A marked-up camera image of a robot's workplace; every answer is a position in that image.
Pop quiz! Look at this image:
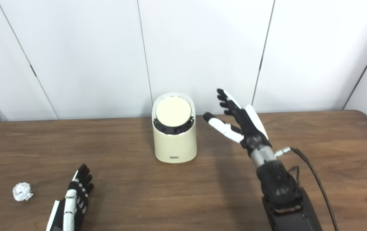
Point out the round cream bin lid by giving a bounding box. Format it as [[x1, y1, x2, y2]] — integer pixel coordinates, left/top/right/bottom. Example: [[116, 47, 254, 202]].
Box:
[[155, 97, 192, 127]]

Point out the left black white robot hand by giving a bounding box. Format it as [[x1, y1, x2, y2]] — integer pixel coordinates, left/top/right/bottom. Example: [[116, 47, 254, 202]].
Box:
[[46, 164, 94, 231]]

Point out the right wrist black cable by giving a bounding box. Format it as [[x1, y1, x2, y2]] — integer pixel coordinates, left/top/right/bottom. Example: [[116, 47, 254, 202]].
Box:
[[275, 147, 339, 231]]

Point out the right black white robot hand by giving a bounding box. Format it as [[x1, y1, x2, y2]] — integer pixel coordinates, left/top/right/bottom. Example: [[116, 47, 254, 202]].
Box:
[[203, 89, 272, 151]]

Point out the white paper ball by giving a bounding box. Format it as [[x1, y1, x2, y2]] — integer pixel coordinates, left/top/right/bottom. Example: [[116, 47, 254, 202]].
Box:
[[13, 182, 34, 201]]

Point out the cream-colored desktop bin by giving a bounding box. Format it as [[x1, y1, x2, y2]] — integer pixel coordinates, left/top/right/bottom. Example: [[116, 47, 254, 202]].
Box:
[[152, 92, 198, 164]]

